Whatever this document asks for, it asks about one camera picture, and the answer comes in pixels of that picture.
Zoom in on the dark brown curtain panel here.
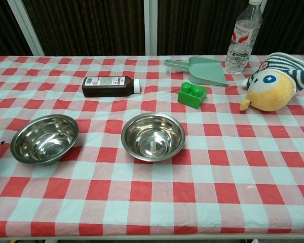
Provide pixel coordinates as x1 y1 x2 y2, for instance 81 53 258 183
0 0 32 58
253 0 304 56
22 0 145 56
157 0 251 56

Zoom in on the brown bottle white cap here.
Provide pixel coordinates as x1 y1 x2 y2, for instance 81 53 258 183
81 76 141 98

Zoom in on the red white checkered tablecloth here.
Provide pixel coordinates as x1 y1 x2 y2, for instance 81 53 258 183
0 54 304 240

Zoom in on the green toy building block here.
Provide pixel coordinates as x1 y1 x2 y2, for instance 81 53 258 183
177 82 207 110

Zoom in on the green plastic dustpan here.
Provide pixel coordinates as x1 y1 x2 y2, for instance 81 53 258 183
164 57 230 87

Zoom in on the clear plastic water bottle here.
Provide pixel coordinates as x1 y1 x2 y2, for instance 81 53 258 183
224 0 263 75

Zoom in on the yellow plush toy striped hat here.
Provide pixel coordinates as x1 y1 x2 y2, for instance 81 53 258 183
239 52 304 112

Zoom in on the white partition post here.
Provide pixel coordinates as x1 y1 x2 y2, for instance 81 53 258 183
7 0 46 57
143 0 158 56

